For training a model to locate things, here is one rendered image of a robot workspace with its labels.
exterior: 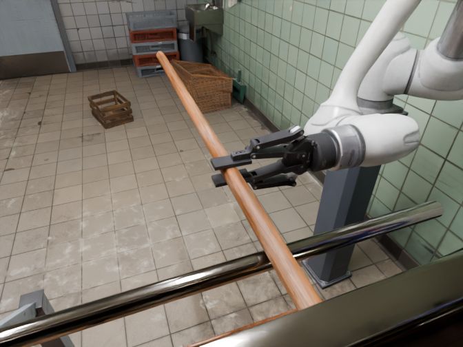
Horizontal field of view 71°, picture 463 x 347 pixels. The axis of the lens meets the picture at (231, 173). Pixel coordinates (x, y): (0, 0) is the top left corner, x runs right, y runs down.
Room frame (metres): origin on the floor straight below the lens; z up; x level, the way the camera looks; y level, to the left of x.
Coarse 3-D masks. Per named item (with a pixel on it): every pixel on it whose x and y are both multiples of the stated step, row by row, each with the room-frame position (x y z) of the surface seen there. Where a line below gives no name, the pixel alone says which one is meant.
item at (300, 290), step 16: (176, 80) 0.92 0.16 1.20; (192, 112) 0.71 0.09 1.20; (208, 128) 0.62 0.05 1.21; (208, 144) 0.57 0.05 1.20; (224, 176) 0.46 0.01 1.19; (240, 176) 0.45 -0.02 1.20; (240, 192) 0.41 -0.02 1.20; (240, 208) 0.39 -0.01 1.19; (256, 208) 0.37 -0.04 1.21; (256, 224) 0.34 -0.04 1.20; (272, 224) 0.33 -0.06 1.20; (272, 240) 0.30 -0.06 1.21; (272, 256) 0.28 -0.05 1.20; (288, 256) 0.27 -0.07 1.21; (288, 272) 0.25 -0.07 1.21; (288, 288) 0.23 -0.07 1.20; (304, 288) 0.23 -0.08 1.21; (304, 304) 0.21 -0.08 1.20
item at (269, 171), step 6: (276, 162) 0.53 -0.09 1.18; (300, 162) 0.52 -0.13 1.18; (258, 168) 0.52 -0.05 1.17; (264, 168) 0.52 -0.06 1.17; (270, 168) 0.51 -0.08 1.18; (276, 168) 0.51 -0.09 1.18; (282, 168) 0.51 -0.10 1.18; (288, 168) 0.51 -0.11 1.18; (294, 168) 0.51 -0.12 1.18; (300, 168) 0.52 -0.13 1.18; (252, 174) 0.51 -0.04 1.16; (258, 174) 0.50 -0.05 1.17; (264, 174) 0.50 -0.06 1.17; (270, 174) 0.50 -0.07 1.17; (276, 174) 0.51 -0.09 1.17; (252, 180) 0.48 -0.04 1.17; (258, 180) 0.49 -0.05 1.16
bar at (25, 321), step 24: (384, 216) 0.38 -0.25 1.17; (408, 216) 0.38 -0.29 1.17; (432, 216) 0.39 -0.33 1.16; (312, 240) 0.33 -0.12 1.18; (336, 240) 0.33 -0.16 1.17; (360, 240) 0.34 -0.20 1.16; (216, 264) 0.29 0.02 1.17; (240, 264) 0.29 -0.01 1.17; (264, 264) 0.29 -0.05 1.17; (144, 288) 0.25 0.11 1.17; (168, 288) 0.25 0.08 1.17; (192, 288) 0.25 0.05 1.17; (24, 312) 0.32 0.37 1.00; (48, 312) 0.37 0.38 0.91; (72, 312) 0.22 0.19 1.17; (96, 312) 0.22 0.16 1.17; (120, 312) 0.22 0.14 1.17; (0, 336) 0.19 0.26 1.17; (24, 336) 0.19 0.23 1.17; (48, 336) 0.19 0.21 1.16
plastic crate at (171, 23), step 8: (128, 16) 4.69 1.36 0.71; (144, 16) 4.76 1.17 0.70; (160, 16) 4.45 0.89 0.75; (168, 16) 4.49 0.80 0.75; (128, 24) 4.50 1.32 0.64; (136, 24) 4.35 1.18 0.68; (144, 24) 4.65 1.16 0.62; (152, 24) 4.41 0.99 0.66; (160, 24) 4.64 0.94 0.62; (168, 24) 4.64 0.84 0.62; (176, 24) 4.52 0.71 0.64
